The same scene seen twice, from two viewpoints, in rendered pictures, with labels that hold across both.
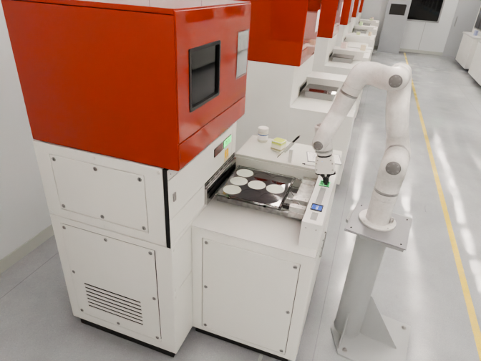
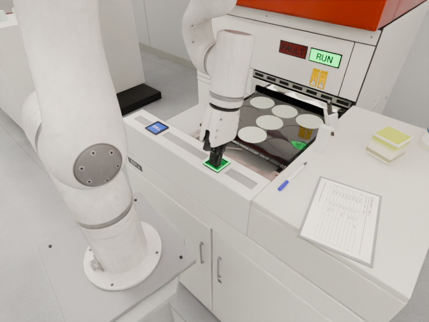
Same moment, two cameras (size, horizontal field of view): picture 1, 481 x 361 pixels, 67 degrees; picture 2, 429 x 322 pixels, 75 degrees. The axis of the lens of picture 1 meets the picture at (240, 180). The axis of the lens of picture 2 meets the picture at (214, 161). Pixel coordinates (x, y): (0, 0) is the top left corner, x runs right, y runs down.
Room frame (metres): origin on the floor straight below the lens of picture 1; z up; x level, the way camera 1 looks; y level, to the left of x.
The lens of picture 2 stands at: (1.99, -0.99, 1.47)
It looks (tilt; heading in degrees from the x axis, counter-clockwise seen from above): 40 degrees down; 114
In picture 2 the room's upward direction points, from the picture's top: straight up
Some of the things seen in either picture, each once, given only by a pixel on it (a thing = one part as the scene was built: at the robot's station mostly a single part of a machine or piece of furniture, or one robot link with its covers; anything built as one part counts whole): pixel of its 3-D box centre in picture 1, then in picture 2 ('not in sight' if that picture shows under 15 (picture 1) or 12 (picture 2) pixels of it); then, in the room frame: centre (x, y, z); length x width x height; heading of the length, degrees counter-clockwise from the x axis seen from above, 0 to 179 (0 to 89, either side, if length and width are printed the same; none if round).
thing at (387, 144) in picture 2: (278, 145); (388, 144); (2.18, -0.23, 1.00); 0.07 x 0.07 x 0.07; 57
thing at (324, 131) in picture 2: (288, 151); (327, 129); (2.01, -0.28, 1.03); 0.06 x 0.04 x 0.13; 72
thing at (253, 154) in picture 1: (288, 162); (363, 186); (2.15, -0.31, 0.89); 0.62 x 0.35 x 0.14; 72
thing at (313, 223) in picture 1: (318, 206); (186, 163); (1.64, -0.42, 0.89); 0.55 x 0.09 x 0.14; 162
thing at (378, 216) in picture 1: (381, 205); (115, 231); (1.62, -0.74, 0.93); 0.19 x 0.19 x 0.18
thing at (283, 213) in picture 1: (260, 207); not in sight; (1.68, -0.12, 0.84); 0.50 x 0.02 x 0.03; 72
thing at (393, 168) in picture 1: (391, 172); (78, 153); (1.59, -0.73, 1.14); 0.19 x 0.12 x 0.24; 155
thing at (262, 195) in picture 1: (256, 185); (269, 122); (1.81, -0.09, 0.90); 0.34 x 0.34 x 0.01; 72
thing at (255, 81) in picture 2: (221, 179); (293, 101); (1.86, 0.11, 0.89); 0.44 x 0.02 x 0.10; 162
